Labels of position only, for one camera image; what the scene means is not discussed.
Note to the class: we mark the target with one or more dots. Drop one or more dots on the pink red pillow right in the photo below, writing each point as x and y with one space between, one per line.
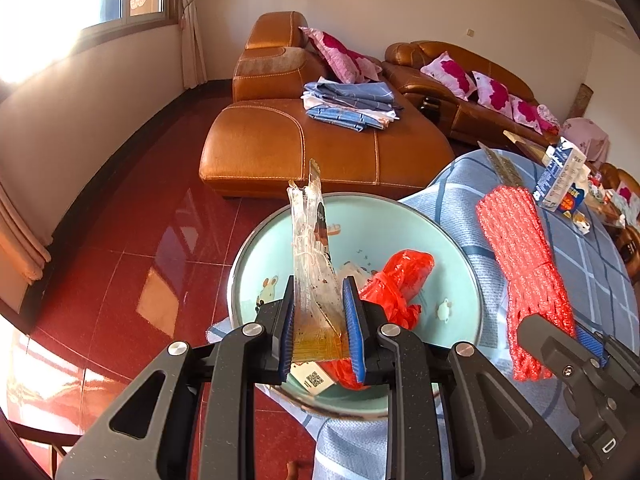
525 114

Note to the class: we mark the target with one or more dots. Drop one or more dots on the pink red pillow middle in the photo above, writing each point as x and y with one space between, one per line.
492 94

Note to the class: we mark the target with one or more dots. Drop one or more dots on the pink red pillow left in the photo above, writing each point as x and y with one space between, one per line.
445 70

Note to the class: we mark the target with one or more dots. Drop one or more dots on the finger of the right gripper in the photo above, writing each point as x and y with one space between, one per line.
594 342

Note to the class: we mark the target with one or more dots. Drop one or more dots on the brown leather long sofa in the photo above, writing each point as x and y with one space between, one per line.
464 121

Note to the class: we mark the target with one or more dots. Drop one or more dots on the beige curtain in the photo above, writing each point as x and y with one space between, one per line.
192 55

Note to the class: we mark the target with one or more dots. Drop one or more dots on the blue plaid tablecloth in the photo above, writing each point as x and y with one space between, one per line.
350 427

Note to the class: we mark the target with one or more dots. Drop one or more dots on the red plastic bag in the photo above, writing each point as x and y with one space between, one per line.
386 298

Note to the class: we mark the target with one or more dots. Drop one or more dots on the window with frame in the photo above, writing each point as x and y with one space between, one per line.
38 33

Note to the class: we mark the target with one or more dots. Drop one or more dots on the clear plastic wrapper strip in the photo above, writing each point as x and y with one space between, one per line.
319 326

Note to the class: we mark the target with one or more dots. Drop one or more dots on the pink red pillow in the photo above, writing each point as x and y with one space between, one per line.
445 70
525 114
492 94

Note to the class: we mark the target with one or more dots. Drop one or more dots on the wooden coffee table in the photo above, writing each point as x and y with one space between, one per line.
528 148

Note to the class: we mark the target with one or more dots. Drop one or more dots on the pink cloth covered object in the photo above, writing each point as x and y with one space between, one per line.
588 137

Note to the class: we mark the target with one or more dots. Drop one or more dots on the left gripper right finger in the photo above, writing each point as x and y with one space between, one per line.
413 448

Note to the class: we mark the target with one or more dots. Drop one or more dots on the orange leather chaise sofa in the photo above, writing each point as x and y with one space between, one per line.
264 139

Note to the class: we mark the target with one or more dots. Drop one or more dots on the brown leather armchair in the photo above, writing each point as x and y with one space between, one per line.
619 212

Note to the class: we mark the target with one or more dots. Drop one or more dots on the tall white grey carton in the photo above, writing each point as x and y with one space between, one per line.
562 169

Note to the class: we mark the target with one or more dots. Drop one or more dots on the folded blue plaid cloths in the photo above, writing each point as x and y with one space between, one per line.
368 105

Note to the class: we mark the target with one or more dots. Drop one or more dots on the small yellow white packet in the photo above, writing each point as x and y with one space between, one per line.
581 222

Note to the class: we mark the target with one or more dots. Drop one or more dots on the red foam net sleeve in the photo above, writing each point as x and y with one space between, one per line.
510 222

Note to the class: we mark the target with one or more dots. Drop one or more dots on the pink pillow on chaise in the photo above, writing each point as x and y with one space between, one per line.
349 66

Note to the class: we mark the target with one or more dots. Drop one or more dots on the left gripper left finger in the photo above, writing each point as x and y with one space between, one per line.
259 352

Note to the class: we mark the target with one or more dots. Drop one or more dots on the patterned paper sheet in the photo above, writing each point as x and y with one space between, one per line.
507 173

